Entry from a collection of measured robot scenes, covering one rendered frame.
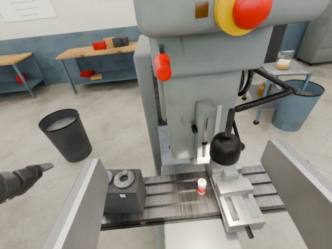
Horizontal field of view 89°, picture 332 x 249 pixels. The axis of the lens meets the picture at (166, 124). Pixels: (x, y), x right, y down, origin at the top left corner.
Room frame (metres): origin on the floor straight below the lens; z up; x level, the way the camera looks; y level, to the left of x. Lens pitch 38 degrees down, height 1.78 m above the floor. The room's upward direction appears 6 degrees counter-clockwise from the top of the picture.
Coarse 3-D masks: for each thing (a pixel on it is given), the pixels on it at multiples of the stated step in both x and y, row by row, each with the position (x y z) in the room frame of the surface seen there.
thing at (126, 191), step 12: (120, 180) 0.44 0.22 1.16; (132, 180) 0.43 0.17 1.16; (108, 192) 0.40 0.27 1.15; (120, 192) 0.39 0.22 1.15; (132, 192) 0.39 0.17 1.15; (144, 192) 0.47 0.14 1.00; (108, 204) 0.40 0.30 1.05; (120, 204) 0.39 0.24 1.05; (132, 204) 0.39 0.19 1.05; (144, 204) 0.43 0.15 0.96
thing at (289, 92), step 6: (288, 90) 0.32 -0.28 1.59; (270, 96) 0.31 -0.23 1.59; (276, 96) 0.31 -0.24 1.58; (282, 96) 0.31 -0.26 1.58; (252, 102) 0.29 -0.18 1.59; (258, 102) 0.29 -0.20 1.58; (264, 102) 0.30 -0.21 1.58; (234, 108) 0.29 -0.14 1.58; (240, 108) 0.28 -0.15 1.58; (246, 108) 0.28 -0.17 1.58
